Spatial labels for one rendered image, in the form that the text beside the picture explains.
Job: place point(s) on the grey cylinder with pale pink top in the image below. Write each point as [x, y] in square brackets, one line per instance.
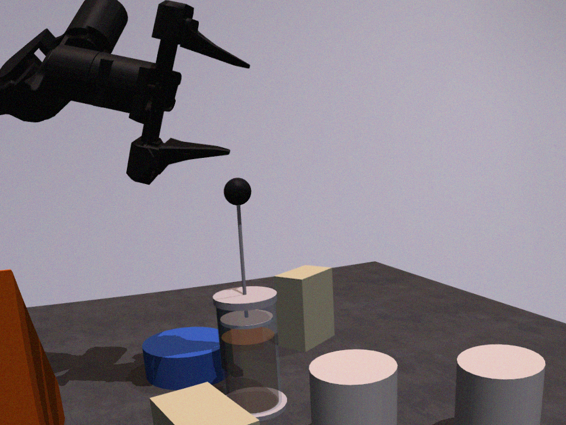
[354, 387]
[499, 385]

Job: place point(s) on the glass french press with plunger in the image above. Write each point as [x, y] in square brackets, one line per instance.
[248, 335]

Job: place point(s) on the blue cylinder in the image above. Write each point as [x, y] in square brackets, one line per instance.
[182, 357]

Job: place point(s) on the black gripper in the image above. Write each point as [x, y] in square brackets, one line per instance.
[131, 85]

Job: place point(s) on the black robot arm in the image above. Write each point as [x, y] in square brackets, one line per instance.
[34, 91]

